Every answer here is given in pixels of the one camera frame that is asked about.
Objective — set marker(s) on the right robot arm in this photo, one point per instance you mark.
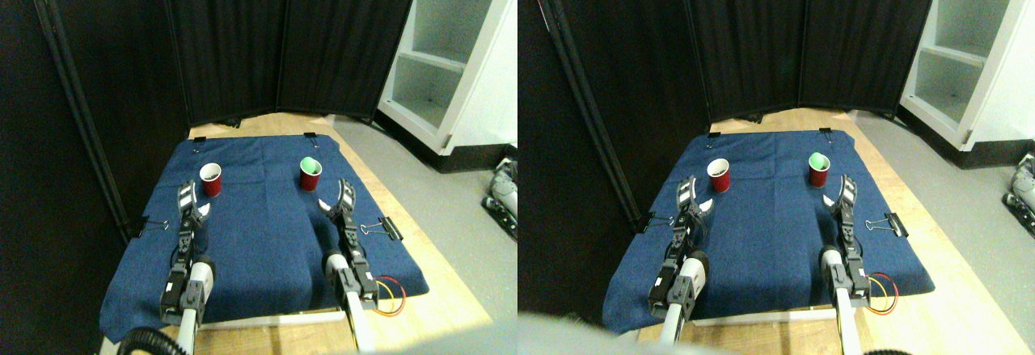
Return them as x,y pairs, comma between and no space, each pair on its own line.
841,278
348,278

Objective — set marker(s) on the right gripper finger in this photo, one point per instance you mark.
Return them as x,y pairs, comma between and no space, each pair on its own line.
835,204
331,209
851,193
348,197

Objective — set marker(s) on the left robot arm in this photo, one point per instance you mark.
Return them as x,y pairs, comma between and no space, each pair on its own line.
197,278
691,274

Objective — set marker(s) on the black curtain stand pole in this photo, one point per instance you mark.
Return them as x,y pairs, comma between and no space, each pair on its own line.
590,104
77,104

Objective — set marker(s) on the white shelf unit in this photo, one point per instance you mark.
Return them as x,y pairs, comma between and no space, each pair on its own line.
970,56
453,56

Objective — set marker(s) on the grey and black machine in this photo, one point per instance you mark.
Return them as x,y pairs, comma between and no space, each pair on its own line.
1022,193
503,197

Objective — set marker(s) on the red cup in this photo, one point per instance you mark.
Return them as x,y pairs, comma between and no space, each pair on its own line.
720,181
820,177
211,185
310,180

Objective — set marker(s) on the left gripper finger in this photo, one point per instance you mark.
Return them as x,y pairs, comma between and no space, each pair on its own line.
204,211
687,195
702,207
187,197

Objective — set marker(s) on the dark blue cloth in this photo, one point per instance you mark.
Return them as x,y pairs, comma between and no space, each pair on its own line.
776,242
267,242

